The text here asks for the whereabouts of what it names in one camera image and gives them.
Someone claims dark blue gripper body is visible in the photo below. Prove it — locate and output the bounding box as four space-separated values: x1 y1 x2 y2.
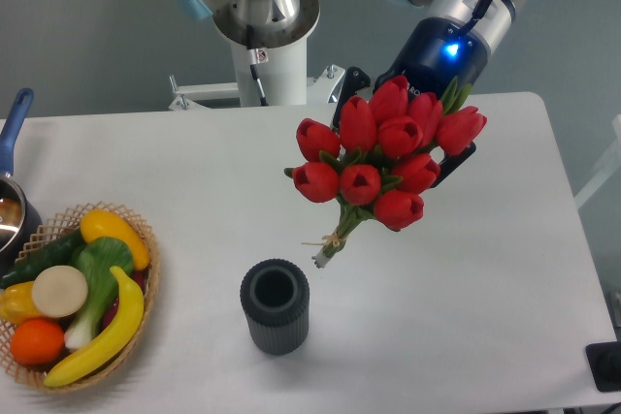
374 17 490 97

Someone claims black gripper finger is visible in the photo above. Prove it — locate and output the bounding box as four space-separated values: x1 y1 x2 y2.
331 66 371 129
431 142 476 188

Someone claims red tulip bouquet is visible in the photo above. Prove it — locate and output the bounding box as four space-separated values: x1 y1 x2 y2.
284 76 487 268

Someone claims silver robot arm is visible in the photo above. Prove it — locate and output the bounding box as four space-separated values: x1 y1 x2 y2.
176 0 527 107

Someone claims dark grey ribbed vase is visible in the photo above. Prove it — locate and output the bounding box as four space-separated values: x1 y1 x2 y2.
240 258 311 356

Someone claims black device at edge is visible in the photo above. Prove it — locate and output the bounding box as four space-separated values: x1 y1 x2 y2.
585 341 621 393

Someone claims yellow squash toy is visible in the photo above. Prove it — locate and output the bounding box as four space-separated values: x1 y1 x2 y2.
80 209 150 271

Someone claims yellow plastic banana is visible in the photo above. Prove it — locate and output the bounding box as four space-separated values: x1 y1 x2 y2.
44 266 145 388

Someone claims green bok choy toy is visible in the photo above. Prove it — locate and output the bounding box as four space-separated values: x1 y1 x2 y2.
65 237 134 352

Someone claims dark green cucumber toy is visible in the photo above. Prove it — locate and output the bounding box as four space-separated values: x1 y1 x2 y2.
1 230 85 290

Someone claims beige round mushroom toy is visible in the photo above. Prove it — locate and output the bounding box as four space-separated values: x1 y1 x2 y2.
31 266 88 318

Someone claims yellow bell pepper toy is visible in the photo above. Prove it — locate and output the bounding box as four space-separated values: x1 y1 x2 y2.
1 281 44 325

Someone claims orange plastic fruit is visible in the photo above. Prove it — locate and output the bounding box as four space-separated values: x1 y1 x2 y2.
10 318 64 366

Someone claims woven wicker basket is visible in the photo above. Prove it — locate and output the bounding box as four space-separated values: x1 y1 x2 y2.
1 202 160 394

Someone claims white table clamp bracket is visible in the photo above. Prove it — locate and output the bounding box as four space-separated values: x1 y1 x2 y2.
169 64 345 111

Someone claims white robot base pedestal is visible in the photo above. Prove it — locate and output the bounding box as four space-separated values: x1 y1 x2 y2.
230 39 307 108

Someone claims blue handled saucepan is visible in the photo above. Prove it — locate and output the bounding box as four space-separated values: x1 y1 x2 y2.
1 88 42 274

